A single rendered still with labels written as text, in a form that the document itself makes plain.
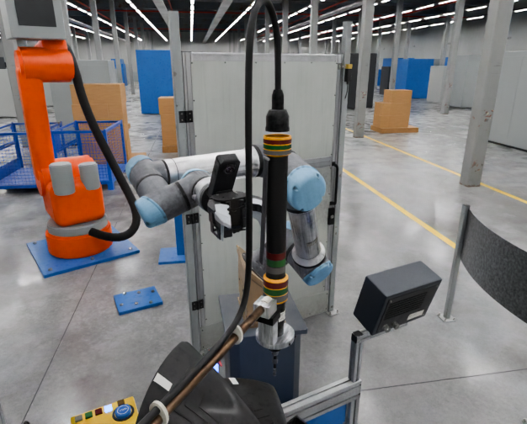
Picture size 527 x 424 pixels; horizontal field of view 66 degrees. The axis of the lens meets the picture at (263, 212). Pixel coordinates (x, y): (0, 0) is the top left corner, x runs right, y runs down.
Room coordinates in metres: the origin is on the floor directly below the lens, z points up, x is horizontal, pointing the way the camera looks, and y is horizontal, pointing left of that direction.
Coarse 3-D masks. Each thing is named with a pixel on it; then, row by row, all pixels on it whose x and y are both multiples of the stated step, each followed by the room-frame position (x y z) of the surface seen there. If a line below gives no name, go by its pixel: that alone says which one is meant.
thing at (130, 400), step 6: (132, 396) 0.88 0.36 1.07; (114, 402) 0.86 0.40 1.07; (126, 402) 0.86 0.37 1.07; (132, 402) 0.86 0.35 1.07; (102, 408) 0.84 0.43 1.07; (114, 408) 0.84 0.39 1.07; (132, 408) 0.84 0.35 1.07; (84, 414) 0.82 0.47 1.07; (102, 414) 0.82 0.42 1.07; (108, 414) 0.82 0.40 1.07; (114, 414) 0.82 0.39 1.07; (132, 414) 0.82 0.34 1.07; (72, 420) 0.80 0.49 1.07; (84, 420) 0.80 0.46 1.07; (90, 420) 0.80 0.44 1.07; (96, 420) 0.80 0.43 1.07; (102, 420) 0.80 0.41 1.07; (108, 420) 0.80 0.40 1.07; (114, 420) 0.80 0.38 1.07; (120, 420) 0.80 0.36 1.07; (126, 420) 0.80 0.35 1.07; (132, 420) 0.80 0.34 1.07
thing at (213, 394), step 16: (176, 352) 0.63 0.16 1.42; (192, 352) 0.65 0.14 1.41; (160, 368) 0.58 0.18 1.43; (176, 368) 0.59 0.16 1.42; (208, 384) 0.60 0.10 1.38; (224, 384) 0.62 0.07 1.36; (144, 400) 0.51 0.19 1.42; (192, 400) 0.55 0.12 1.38; (208, 400) 0.57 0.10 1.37; (224, 400) 0.59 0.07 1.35; (240, 400) 0.60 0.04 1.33; (176, 416) 0.52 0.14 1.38; (192, 416) 0.53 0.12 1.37; (208, 416) 0.55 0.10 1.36; (224, 416) 0.56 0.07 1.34; (240, 416) 0.57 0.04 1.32
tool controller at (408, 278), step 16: (384, 272) 1.26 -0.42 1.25; (400, 272) 1.27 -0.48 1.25; (416, 272) 1.28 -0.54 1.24; (432, 272) 1.29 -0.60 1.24; (368, 288) 1.22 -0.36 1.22; (384, 288) 1.18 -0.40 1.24; (400, 288) 1.19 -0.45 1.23; (416, 288) 1.20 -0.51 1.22; (432, 288) 1.24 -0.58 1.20; (368, 304) 1.21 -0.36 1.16; (384, 304) 1.15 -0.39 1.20; (400, 304) 1.18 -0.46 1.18; (416, 304) 1.23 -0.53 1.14; (368, 320) 1.20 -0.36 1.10; (384, 320) 1.17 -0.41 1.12; (400, 320) 1.22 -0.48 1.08
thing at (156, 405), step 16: (256, 0) 0.57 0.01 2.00; (256, 16) 0.56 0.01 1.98; (272, 16) 0.60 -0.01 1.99; (240, 320) 0.51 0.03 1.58; (224, 336) 0.48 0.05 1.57; (240, 336) 0.50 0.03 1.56; (208, 352) 0.44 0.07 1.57; (192, 368) 0.42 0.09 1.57; (176, 384) 0.39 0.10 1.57; (160, 400) 0.36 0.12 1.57; (144, 416) 0.34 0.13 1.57
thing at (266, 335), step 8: (264, 296) 0.60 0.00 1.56; (256, 304) 0.58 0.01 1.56; (264, 304) 0.58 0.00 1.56; (272, 304) 0.58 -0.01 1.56; (264, 312) 0.57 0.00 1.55; (272, 312) 0.58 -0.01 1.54; (264, 320) 0.58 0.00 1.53; (272, 320) 0.57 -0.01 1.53; (264, 328) 0.59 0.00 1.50; (272, 328) 0.58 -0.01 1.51; (288, 328) 0.63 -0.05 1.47; (256, 336) 0.61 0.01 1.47; (264, 336) 0.59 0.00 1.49; (272, 336) 0.58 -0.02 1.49; (288, 336) 0.61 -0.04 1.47; (264, 344) 0.59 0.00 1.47; (272, 344) 0.58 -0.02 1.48; (280, 344) 0.59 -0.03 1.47; (288, 344) 0.60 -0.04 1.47
